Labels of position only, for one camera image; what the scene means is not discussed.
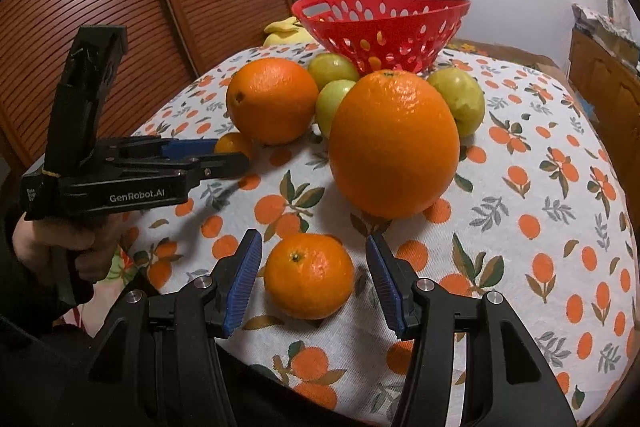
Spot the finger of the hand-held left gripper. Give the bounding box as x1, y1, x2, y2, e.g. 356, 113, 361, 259
102, 136, 221, 160
112, 154, 250, 182

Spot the person's left forearm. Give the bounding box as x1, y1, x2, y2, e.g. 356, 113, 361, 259
0, 212, 96, 358

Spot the green jujube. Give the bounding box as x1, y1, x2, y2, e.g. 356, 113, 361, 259
306, 53, 361, 90
315, 79, 357, 138

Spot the tiny mandarin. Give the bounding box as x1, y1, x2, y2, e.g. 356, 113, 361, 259
214, 132, 253, 160

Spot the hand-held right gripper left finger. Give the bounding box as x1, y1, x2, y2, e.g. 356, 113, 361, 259
85, 229, 263, 427

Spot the red plastic basket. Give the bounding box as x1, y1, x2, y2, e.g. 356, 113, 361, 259
291, 0, 472, 75

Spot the person's left hand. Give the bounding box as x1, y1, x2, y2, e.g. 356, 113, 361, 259
12, 212, 122, 284

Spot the yellow plush toy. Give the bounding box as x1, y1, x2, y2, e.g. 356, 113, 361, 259
263, 17, 313, 48

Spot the wooden cabinet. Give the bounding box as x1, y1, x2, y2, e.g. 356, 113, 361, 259
567, 29, 640, 148

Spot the floral cloth bundle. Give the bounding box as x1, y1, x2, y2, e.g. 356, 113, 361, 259
572, 2, 640, 42

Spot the medium orange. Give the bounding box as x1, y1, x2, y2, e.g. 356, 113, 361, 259
226, 58, 320, 145

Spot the orange-print tablecloth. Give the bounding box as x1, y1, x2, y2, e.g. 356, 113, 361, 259
117, 44, 628, 425

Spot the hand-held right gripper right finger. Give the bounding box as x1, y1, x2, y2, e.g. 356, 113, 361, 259
365, 234, 576, 427

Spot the large yellow-green jujube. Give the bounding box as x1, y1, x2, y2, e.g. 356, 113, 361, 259
426, 67, 486, 138

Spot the large orange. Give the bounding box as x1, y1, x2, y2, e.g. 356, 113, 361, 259
328, 69, 461, 220

